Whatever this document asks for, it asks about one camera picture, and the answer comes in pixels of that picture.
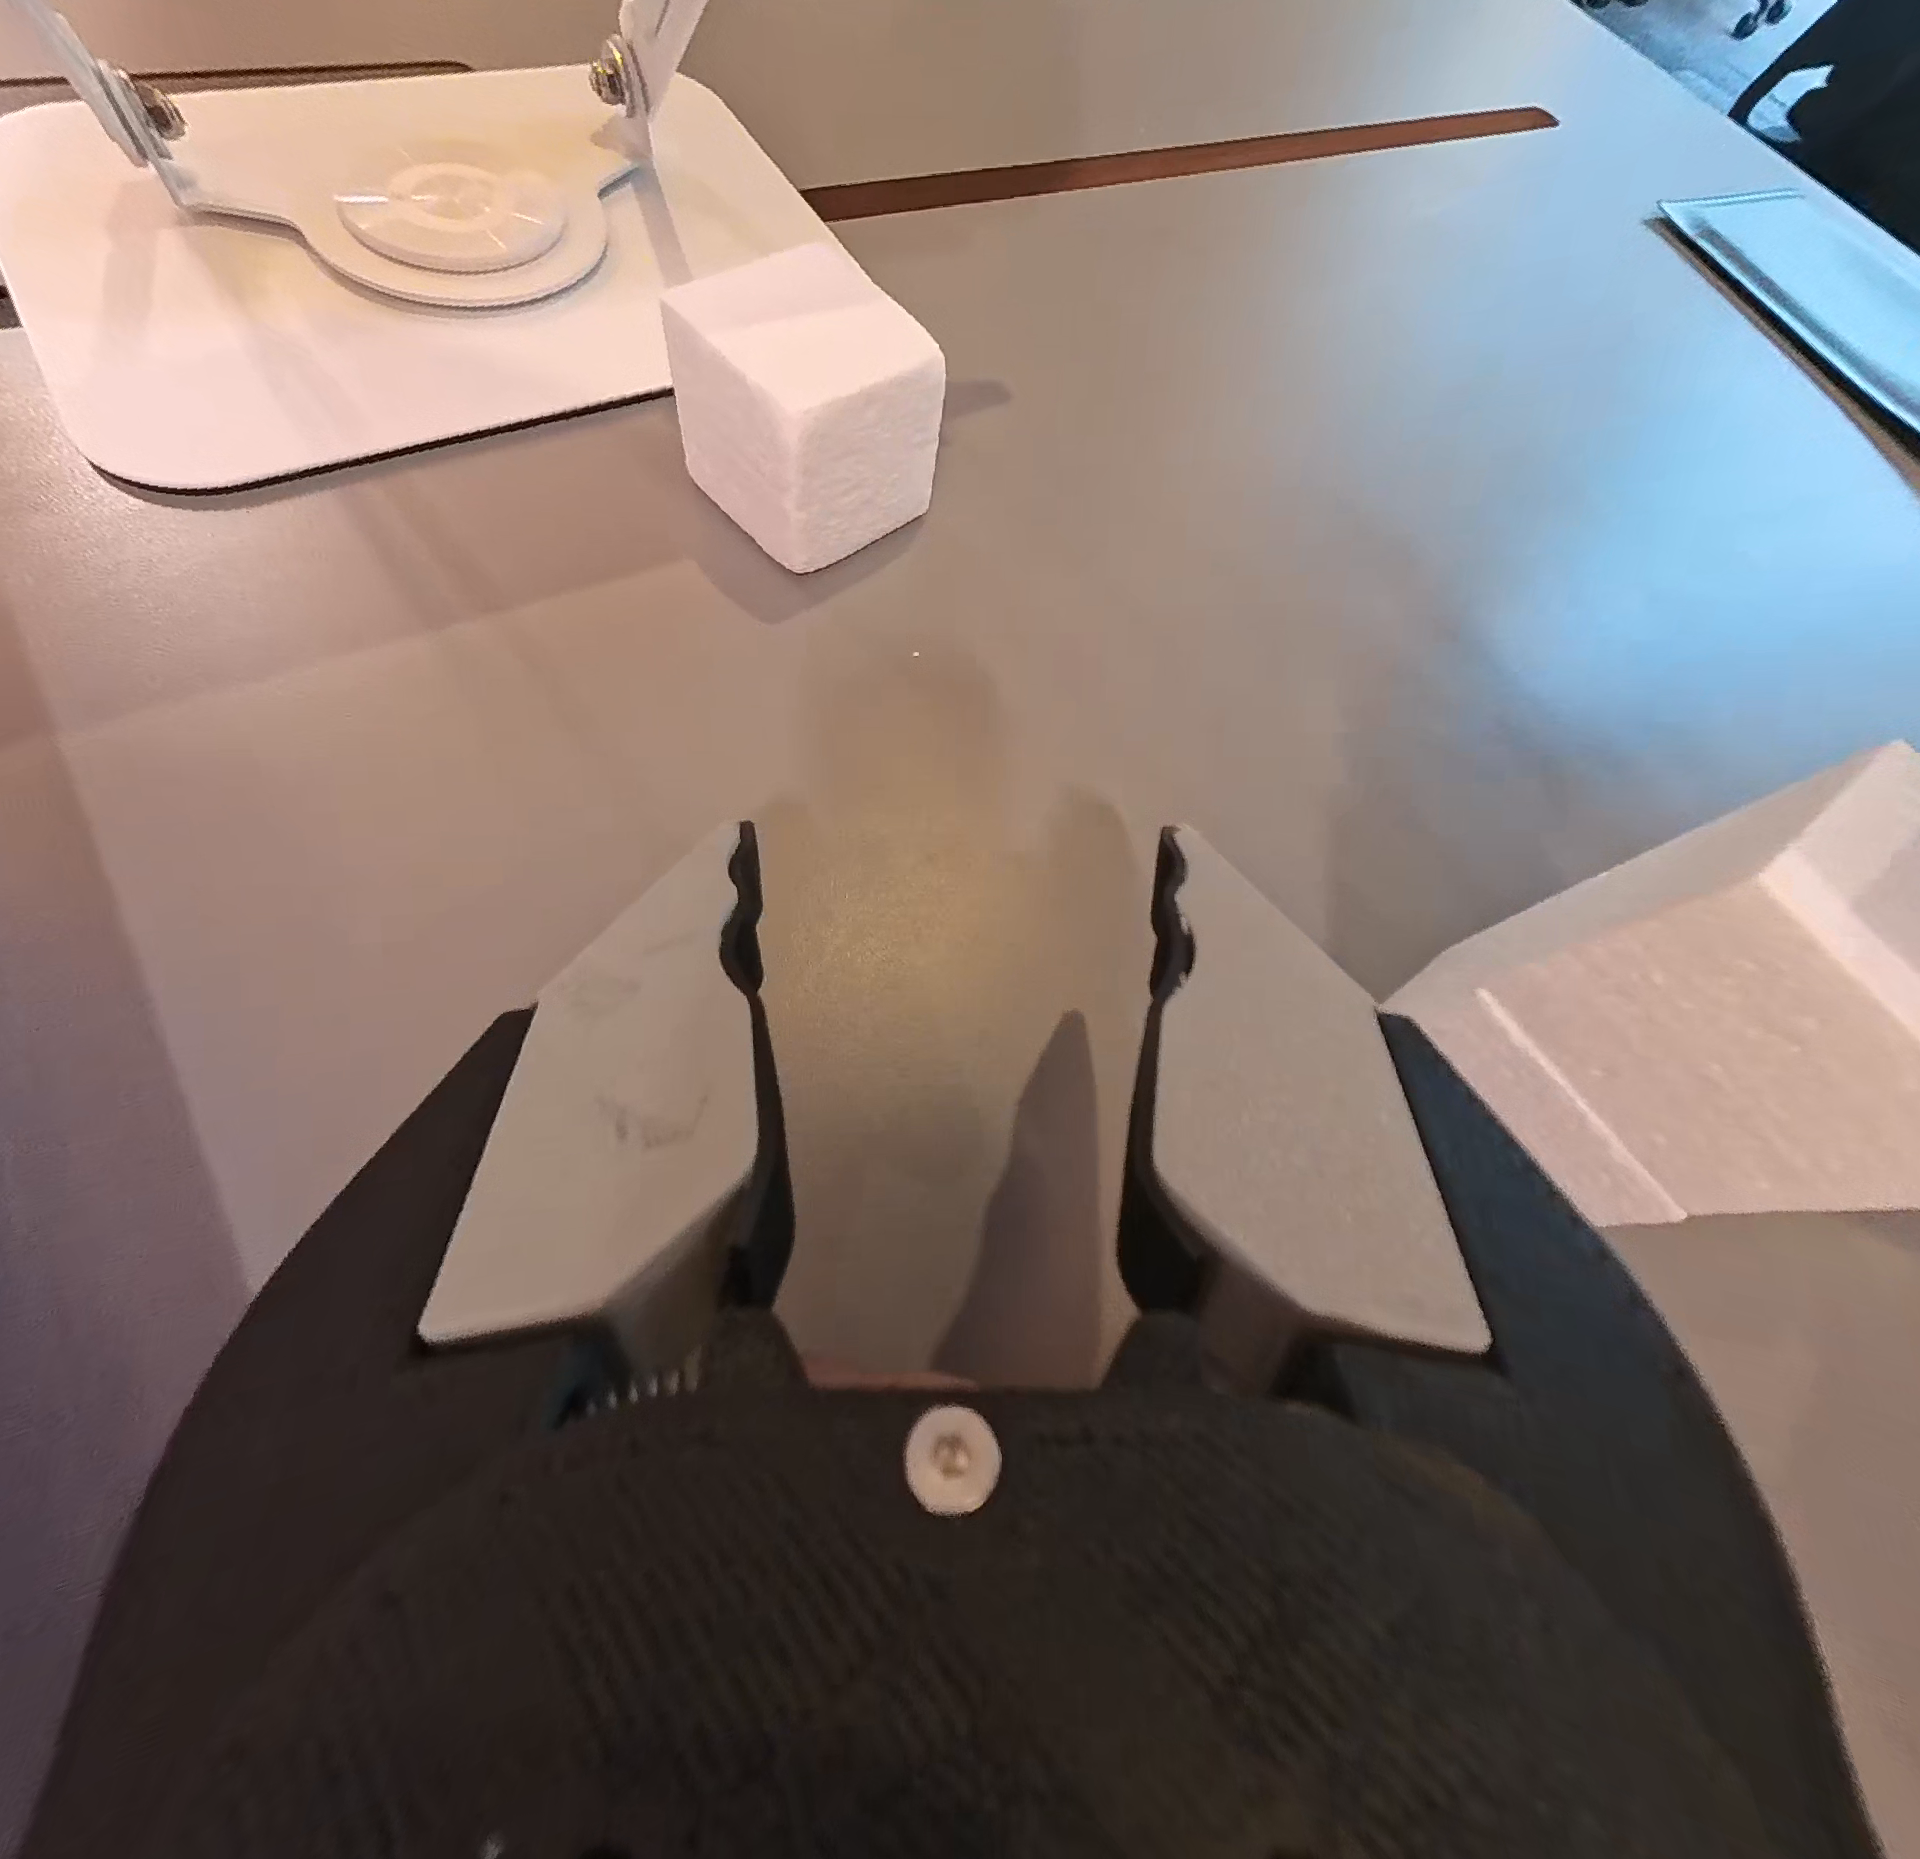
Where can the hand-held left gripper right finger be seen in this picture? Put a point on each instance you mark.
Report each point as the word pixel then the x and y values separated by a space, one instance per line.
pixel 1299 1154

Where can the grey flat tray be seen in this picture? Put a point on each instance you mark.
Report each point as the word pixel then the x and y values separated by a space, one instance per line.
pixel 1801 285

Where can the white stand with wooden board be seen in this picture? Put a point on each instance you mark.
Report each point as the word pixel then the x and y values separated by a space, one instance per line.
pixel 300 345

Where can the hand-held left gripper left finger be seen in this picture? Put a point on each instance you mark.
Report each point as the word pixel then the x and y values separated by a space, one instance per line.
pixel 600 1140

